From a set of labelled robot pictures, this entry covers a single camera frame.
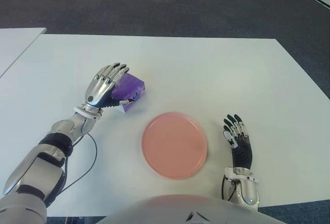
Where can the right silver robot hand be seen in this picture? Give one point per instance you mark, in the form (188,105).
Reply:
(241,154)

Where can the purple tissue paper pack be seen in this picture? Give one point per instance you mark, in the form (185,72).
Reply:
(131,87)

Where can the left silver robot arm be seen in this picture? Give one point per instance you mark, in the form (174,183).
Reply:
(38,164)

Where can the round pink plate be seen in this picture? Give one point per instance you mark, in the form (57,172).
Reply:
(174,145)

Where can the grey robot torso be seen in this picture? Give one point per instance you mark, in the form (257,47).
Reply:
(185,209)

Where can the neighbouring white table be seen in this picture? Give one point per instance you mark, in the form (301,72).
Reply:
(13,46)

